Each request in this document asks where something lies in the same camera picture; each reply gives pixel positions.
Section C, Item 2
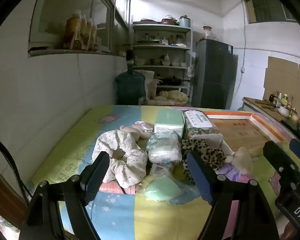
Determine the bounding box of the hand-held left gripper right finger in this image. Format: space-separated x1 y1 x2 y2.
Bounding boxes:
186 152 280 240

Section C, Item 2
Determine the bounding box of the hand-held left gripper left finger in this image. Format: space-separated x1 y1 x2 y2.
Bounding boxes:
20 151 110 240

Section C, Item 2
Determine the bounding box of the leopard print scrunchie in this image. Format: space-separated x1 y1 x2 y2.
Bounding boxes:
180 138 228 183

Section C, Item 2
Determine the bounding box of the plush doll purple dress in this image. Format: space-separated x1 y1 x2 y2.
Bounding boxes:
216 146 260 183

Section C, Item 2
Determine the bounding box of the yellow white barcode packet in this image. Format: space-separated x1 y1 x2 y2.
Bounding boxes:
149 162 172 179

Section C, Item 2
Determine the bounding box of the cardboard box orange rim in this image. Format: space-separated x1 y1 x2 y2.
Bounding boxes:
204 111 294 155

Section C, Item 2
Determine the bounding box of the white floral scrunchie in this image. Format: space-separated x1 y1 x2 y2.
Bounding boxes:
92 129 148 189

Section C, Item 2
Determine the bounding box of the small green white tissue pack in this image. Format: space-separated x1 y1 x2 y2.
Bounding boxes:
145 131 179 153

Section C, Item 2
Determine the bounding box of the beige plush doll pink dress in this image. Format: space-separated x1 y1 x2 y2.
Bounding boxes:
119 121 154 140

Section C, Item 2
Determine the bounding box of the white bowl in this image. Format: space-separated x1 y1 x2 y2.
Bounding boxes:
277 105 292 117

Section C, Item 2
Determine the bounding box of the mint green puff in bag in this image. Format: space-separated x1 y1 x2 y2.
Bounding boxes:
143 176 182 202

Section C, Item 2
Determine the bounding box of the large floral tissue pack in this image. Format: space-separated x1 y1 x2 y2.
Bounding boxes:
181 109 224 145

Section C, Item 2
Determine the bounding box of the row of condiment bottles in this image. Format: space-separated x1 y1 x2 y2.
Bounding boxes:
269 89 297 113

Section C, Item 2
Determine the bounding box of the kitchen counter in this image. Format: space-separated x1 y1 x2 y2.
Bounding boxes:
242 96 300 140

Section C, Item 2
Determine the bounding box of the colourful printed play mat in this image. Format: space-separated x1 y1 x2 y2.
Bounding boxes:
27 104 300 240

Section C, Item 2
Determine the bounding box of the mint green carton box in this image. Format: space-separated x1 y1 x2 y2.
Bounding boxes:
154 109 185 138

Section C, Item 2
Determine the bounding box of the cardboard sheet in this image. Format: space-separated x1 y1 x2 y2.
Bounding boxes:
262 56 300 105

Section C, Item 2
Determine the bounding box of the yellow lumpy pile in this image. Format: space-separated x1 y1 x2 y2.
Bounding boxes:
158 90 190 105

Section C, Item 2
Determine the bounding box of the brown wooden board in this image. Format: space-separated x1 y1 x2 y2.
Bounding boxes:
0 160 28 228

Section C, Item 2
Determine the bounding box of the pink plastic jug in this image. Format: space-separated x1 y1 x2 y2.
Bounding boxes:
148 79 161 100

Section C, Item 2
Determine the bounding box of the blue water jug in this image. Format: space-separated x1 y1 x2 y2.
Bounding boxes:
115 50 147 105

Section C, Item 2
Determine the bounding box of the black pan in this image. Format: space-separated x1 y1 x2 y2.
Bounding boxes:
162 76 191 85

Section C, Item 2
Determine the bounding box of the dark refrigerator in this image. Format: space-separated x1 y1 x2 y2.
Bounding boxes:
191 39 235 109

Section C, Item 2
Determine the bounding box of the white sack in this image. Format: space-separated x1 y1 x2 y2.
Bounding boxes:
134 69 155 98

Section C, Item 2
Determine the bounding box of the glass jar with lid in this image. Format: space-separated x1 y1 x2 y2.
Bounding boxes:
202 26 213 41

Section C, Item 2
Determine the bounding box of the small high window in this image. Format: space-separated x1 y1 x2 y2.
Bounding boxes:
241 0 299 25

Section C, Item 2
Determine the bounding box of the white shelf rack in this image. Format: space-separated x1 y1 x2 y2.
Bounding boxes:
131 21 193 100

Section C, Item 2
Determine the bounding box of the teal enamel pot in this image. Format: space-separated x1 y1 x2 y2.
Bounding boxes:
179 15 192 28

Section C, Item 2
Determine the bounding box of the red lidded pot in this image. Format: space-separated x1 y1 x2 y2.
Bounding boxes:
161 15 178 25

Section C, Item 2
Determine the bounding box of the sliding glass window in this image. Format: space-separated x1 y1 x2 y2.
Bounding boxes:
27 0 131 57

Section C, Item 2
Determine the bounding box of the black cable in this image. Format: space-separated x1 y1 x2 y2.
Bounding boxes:
0 129 33 199

